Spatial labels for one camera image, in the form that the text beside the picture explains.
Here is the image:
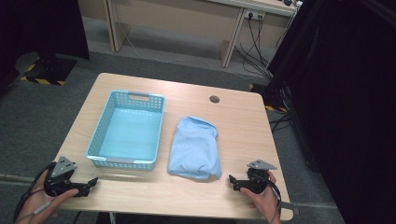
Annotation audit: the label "person's right hand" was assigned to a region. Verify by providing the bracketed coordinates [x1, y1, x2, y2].
[239, 171, 283, 224]

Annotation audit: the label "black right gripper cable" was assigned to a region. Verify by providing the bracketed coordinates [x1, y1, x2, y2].
[264, 176, 283, 224]

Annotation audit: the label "white power strip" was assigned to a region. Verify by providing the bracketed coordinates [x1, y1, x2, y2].
[244, 8, 266, 21]

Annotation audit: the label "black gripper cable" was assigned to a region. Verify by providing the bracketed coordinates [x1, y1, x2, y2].
[12, 161, 59, 224]
[264, 176, 283, 224]

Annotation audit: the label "yellow black hazard tape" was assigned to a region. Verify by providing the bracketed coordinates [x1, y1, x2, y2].
[20, 63, 67, 87]
[247, 83, 289, 114]

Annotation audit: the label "black hanging power cables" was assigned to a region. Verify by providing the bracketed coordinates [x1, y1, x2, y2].
[233, 14, 276, 79]

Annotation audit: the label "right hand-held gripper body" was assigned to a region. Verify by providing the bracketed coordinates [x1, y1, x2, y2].
[233, 159, 278, 195]

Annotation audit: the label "beige wooden desk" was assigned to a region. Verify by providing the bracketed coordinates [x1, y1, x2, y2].
[78, 0, 297, 68]

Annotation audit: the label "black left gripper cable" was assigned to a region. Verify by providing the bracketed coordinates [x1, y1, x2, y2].
[12, 161, 59, 224]

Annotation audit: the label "grey cable sleeve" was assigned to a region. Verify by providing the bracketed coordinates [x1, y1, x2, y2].
[32, 200, 53, 216]

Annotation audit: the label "black curtain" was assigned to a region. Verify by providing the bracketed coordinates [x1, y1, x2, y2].
[0, 0, 91, 92]
[266, 0, 396, 224]

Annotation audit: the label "light blue cloth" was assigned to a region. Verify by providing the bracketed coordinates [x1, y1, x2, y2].
[167, 116, 223, 181]

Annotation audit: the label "light blue plastic basket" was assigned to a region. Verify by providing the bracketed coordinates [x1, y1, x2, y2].
[85, 90, 166, 173]

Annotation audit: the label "grey metal bracket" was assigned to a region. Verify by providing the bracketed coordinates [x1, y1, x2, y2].
[279, 201, 301, 216]

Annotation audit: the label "black floor cables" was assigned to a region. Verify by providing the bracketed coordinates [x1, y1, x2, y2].
[268, 111, 294, 134]

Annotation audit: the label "person's left hand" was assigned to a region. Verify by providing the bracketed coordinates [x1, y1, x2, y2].
[15, 174, 80, 224]

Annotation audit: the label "black stand base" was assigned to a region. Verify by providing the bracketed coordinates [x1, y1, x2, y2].
[25, 52, 78, 84]

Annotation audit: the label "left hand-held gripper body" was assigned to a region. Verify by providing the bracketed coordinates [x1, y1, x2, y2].
[43, 156, 92, 198]

